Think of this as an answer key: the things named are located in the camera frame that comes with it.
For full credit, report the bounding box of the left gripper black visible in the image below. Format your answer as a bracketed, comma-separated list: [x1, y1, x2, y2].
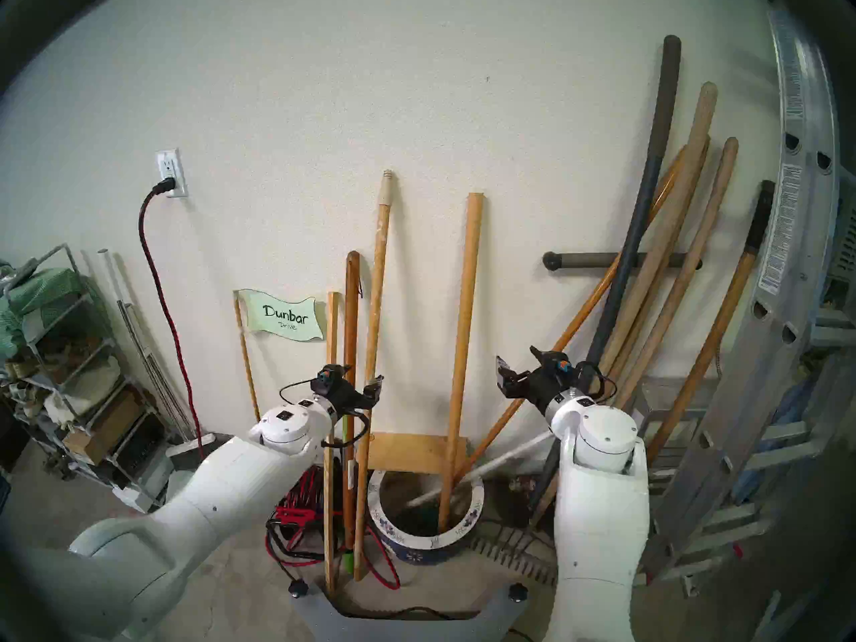
[312, 364, 387, 414]

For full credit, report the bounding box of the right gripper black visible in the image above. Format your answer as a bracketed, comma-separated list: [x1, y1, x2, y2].
[496, 346, 591, 409]

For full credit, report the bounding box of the plain light wooden dowel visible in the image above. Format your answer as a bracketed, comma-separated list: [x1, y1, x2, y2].
[437, 193, 485, 533]

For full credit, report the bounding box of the paint-speckled pole with threaded tip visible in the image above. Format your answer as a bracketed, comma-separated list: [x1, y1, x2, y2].
[352, 170, 397, 581]

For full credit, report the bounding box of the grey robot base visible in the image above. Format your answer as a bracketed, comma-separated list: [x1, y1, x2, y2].
[289, 580, 529, 642]

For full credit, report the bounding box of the floral ceramic pot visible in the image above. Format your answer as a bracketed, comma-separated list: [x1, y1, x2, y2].
[366, 470, 485, 566]

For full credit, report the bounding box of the flat light wooden slat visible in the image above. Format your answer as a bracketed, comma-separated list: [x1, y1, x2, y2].
[324, 291, 341, 598]

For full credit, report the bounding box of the light wooden board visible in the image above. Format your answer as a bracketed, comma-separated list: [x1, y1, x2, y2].
[366, 432, 469, 475]

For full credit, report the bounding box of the green Dunbar Drive paper flag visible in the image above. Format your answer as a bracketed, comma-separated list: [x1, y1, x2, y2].
[237, 288, 326, 343]

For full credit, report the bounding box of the grey broom brush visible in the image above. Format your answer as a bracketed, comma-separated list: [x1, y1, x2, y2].
[166, 433, 231, 457]

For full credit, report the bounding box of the metal rake head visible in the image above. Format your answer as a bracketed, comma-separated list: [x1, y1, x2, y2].
[471, 519, 559, 584]

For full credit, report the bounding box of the white dustpan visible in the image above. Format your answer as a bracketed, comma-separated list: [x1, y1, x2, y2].
[164, 443, 221, 498]

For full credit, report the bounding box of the thin metal rod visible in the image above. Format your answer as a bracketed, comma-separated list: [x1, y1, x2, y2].
[117, 300, 196, 441]

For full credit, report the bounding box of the small white plastic box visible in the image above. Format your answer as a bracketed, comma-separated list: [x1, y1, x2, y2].
[112, 473, 168, 514]

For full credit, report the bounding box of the brown cardboard box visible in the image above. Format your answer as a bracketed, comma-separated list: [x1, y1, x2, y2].
[64, 390, 144, 466]

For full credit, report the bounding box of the thin white tube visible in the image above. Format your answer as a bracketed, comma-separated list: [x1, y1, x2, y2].
[98, 248, 195, 441]

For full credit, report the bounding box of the aluminium ladder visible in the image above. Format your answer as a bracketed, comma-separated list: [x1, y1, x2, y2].
[635, 0, 856, 595]

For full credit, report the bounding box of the green checked cloth bag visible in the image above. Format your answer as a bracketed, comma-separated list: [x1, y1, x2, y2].
[0, 263, 88, 360]

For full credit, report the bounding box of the dark brown handle green label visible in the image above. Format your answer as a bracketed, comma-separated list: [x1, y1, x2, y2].
[341, 250, 362, 574]

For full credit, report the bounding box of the red extension cord coil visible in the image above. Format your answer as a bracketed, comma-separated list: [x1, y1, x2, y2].
[266, 467, 402, 591]

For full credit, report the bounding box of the orange handle with black grip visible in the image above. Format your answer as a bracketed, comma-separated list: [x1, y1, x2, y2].
[645, 179, 776, 464]

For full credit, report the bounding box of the black and red power cord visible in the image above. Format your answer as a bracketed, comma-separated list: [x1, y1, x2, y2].
[138, 178, 205, 459]

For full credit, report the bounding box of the slim weathered wooden handle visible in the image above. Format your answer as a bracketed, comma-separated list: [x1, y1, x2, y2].
[612, 136, 740, 411]

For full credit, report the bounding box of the long dark grey handle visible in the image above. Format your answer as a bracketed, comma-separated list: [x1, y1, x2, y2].
[532, 35, 683, 514]

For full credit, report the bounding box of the thick weathered wooden handle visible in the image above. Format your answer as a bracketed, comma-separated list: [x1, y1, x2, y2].
[599, 81, 718, 387]

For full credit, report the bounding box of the metal wire shelf rack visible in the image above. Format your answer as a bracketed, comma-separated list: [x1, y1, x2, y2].
[0, 244, 168, 508]

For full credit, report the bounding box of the white wall outlet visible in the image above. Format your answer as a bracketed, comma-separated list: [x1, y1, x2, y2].
[156, 149, 189, 199]

